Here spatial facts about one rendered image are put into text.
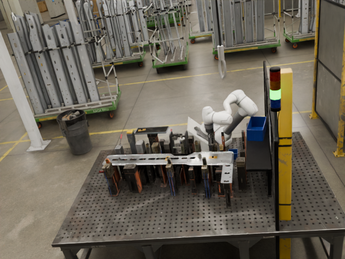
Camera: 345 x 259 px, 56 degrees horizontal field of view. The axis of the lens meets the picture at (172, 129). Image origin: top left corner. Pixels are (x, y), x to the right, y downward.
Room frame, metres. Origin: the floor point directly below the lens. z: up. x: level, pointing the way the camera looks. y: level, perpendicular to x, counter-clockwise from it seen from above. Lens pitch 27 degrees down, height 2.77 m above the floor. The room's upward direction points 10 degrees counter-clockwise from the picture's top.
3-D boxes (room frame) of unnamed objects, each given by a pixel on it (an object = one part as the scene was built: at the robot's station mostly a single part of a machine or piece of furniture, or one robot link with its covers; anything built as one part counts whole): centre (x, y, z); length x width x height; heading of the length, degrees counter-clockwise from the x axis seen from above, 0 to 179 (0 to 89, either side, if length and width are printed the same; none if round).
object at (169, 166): (2.66, 0.09, 0.87); 0.12 x 0.09 x 0.35; 164
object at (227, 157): (2.84, 0.12, 1.00); 1.38 x 0.22 x 0.02; 74
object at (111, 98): (6.94, 2.02, 0.88); 1.93 x 1.01 x 1.76; 87
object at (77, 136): (5.27, 1.69, 0.36); 0.54 x 0.50 x 0.73; 171
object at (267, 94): (2.84, -0.97, 0.77); 1.97 x 0.14 x 1.55; 164
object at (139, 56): (10.55, 1.42, 0.88); 1.91 x 1.00 x 1.76; 84
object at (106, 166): (2.83, 0.72, 0.88); 0.15 x 0.11 x 0.36; 164
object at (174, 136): (3.01, -0.05, 0.94); 0.18 x 0.13 x 0.49; 74
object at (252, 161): (2.78, -0.82, 1.02); 0.90 x 0.22 x 0.03; 164
